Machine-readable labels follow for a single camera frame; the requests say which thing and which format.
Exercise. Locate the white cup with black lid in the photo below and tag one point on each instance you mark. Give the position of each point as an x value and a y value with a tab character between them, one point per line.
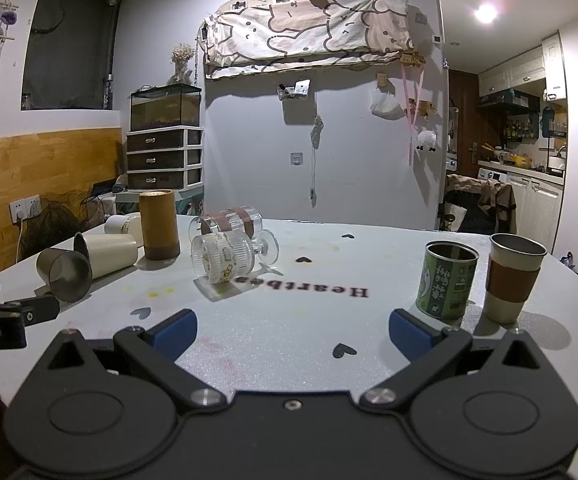
111	256

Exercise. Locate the pink ribbons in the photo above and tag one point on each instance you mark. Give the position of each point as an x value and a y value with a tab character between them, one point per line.
411	105

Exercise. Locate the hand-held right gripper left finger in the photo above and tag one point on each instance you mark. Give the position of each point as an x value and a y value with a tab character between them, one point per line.
173	334

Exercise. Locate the white upper kitchen cabinets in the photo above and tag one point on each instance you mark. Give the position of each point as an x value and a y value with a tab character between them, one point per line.
519	67

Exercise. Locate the dark wooden door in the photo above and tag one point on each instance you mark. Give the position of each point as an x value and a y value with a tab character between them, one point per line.
464	120

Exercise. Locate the green printed tin cup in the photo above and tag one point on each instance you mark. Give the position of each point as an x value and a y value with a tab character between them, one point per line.
444	285

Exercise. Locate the white lower kitchen cabinets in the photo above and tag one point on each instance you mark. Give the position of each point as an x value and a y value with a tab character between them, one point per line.
536	210

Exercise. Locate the white wall switch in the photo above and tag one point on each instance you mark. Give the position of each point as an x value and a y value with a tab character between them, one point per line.
296	158

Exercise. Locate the kitchen bottle shelf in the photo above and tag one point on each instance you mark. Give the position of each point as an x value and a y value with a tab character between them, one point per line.
521	129

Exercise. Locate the white wall outlet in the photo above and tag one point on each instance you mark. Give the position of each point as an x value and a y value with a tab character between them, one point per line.
25	208

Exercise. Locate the plain steel cup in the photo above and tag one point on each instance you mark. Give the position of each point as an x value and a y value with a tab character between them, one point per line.
64	272

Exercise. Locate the dark net cloth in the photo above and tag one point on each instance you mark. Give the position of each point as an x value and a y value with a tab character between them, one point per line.
61	220

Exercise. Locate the white washing machine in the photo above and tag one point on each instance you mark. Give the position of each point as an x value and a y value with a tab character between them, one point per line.
491	176

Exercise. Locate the clear ribbed glass goblet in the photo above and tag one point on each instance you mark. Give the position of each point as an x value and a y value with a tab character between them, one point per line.
224	257

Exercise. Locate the printed cartoon cloth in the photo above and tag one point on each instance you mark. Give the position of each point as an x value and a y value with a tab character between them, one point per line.
309	25

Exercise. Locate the white tote bag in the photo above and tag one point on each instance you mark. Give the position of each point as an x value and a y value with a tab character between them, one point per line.
451	217

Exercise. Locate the white sheep plush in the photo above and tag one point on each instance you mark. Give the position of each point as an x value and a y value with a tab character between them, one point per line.
426	140

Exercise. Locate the dark window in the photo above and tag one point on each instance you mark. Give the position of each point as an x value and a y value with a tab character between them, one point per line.
66	45

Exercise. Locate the round ceiling light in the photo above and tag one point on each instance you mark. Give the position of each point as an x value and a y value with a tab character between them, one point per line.
485	13

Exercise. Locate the white hanging bag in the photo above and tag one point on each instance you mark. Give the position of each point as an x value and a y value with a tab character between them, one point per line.
386	105

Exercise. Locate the white plastic drawer unit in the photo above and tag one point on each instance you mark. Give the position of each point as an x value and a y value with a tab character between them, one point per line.
164	157

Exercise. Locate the white kitchen cabinets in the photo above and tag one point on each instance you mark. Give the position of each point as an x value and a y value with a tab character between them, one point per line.
536	210
519	67

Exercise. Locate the glass fish tank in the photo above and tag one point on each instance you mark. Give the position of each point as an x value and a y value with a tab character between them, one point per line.
165	109

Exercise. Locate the plain white cup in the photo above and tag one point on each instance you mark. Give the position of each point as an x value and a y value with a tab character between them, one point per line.
123	227

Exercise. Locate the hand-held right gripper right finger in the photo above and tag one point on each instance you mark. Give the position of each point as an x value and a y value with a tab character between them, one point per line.
410	335

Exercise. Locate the brown jacket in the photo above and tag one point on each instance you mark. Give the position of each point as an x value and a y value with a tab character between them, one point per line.
494	200

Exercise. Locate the dried flower vase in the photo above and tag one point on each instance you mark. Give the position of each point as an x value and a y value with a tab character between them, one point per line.
181	62

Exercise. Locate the brown bamboo cup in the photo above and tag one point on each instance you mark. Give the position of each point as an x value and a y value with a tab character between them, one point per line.
159	225

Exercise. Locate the clipped wall photos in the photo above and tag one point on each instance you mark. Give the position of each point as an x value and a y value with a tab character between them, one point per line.
296	89

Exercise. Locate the glass cup with brown sleeve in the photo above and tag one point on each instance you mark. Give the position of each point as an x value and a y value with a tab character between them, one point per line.
231	221

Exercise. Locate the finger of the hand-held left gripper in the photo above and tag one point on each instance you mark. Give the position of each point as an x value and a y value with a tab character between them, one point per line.
39	310

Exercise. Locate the paper cup brown sleeve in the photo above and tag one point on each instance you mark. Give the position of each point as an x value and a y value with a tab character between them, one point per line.
514	280

